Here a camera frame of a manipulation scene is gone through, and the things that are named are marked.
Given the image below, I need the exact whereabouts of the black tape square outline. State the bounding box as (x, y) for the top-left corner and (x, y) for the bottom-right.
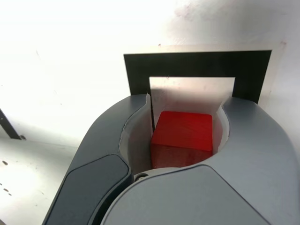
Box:
(123, 49), (273, 132)

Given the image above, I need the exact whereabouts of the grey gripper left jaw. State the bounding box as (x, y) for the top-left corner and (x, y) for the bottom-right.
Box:
(43, 92), (155, 225)

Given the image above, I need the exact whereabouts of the red cube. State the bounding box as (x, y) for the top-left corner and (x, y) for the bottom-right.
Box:
(150, 111), (214, 169)

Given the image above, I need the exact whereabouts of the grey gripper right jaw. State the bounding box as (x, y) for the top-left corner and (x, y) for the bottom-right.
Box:
(99, 96), (300, 225)

